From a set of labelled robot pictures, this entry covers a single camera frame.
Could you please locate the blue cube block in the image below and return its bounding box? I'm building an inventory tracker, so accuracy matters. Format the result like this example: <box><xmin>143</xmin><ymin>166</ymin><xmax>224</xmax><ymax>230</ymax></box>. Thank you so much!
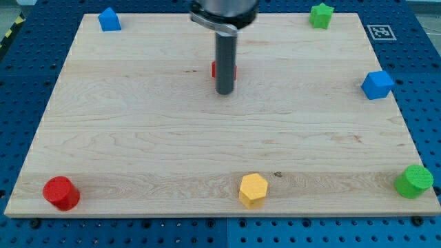
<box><xmin>361</xmin><ymin>71</ymin><xmax>394</xmax><ymax>100</ymax></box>

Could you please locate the light wooden board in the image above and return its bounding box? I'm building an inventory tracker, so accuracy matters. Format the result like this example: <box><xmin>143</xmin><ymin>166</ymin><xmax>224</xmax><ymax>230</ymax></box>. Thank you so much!
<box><xmin>5</xmin><ymin>13</ymin><xmax>440</xmax><ymax>218</ymax></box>

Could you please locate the white fiducial marker tag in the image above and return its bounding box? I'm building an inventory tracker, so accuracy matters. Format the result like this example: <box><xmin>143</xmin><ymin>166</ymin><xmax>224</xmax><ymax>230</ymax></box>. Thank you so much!
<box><xmin>367</xmin><ymin>24</ymin><xmax>396</xmax><ymax>41</ymax></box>

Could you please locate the green star block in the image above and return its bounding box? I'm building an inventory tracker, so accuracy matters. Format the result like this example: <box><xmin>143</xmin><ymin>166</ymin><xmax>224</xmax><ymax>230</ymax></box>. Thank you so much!
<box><xmin>309</xmin><ymin>3</ymin><xmax>334</xmax><ymax>29</ymax></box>

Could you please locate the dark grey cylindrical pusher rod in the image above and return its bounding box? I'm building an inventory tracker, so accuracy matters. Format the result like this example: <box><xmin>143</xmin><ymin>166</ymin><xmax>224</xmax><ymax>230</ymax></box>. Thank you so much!
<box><xmin>215</xmin><ymin>32</ymin><xmax>237</xmax><ymax>95</ymax></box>

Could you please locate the yellow hexagon block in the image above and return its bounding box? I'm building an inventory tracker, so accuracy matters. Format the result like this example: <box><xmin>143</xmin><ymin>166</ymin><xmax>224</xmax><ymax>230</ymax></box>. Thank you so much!
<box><xmin>238</xmin><ymin>173</ymin><xmax>269</xmax><ymax>209</ymax></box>

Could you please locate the red cylinder block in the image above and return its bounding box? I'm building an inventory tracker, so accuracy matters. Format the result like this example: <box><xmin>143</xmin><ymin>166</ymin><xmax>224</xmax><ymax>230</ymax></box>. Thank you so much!
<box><xmin>43</xmin><ymin>176</ymin><xmax>81</xmax><ymax>211</ymax></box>

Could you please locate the blue pentagon house block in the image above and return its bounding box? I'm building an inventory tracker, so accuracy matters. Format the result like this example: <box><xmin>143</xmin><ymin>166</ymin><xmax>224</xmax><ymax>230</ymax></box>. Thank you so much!
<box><xmin>98</xmin><ymin>7</ymin><xmax>121</xmax><ymax>32</ymax></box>

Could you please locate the red star block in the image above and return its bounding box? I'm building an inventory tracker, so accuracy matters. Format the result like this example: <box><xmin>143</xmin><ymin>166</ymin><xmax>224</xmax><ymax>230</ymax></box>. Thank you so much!
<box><xmin>211</xmin><ymin>61</ymin><xmax>237</xmax><ymax>81</ymax></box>

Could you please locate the green cylinder block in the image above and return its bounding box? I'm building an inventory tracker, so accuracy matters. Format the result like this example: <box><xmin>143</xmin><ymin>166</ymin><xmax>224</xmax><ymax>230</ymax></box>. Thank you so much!
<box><xmin>394</xmin><ymin>165</ymin><xmax>434</xmax><ymax>199</ymax></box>

